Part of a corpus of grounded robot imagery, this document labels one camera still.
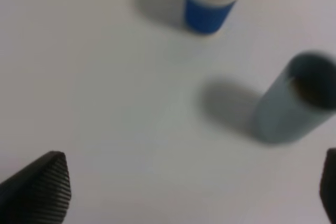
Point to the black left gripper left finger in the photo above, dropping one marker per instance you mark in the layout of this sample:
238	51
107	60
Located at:
38	193

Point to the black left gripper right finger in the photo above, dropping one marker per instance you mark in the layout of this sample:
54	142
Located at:
327	185

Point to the teal green plastic cup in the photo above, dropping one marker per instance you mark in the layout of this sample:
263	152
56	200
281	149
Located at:
299	100

